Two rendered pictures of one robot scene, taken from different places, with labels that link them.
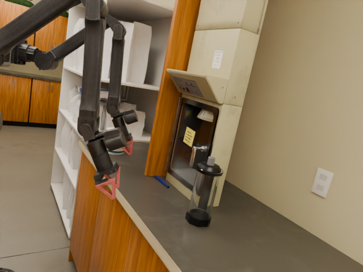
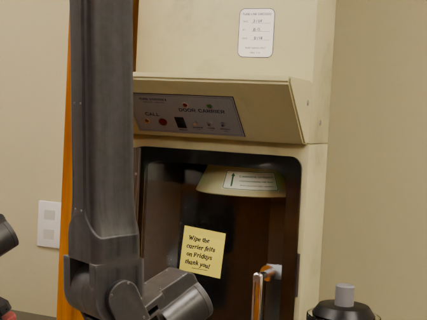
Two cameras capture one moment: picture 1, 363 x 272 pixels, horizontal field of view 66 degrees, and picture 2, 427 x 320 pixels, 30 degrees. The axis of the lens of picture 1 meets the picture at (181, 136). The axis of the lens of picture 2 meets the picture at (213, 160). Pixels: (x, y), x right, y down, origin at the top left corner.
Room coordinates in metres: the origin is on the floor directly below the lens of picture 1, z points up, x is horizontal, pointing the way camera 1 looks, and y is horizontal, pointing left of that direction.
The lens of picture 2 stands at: (0.17, 0.66, 1.44)
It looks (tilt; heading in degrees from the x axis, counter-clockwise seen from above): 3 degrees down; 328
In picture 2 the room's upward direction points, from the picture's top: 3 degrees clockwise
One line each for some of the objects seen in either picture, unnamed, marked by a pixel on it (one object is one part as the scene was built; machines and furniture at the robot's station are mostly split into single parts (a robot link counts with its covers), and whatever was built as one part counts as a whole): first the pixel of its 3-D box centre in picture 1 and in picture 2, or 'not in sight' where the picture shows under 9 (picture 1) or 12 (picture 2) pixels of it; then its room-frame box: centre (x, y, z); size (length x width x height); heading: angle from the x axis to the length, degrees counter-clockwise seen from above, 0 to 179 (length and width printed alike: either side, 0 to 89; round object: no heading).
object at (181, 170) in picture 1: (189, 143); (208, 270); (1.28, -0.05, 1.19); 0.30 x 0.01 x 0.40; 34
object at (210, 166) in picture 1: (210, 165); (344, 306); (1.04, -0.13, 1.18); 0.09 x 0.09 x 0.07
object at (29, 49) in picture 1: (27, 53); not in sight; (1.36, 0.80, 1.45); 0.09 x 0.08 x 0.12; 7
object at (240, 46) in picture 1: (217, 118); (241, 185); (1.35, -0.16, 1.33); 0.32 x 0.25 x 0.77; 34
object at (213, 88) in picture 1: (192, 85); (203, 107); (1.25, 0.00, 1.46); 0.32 x 0.12 x 0.10; 34
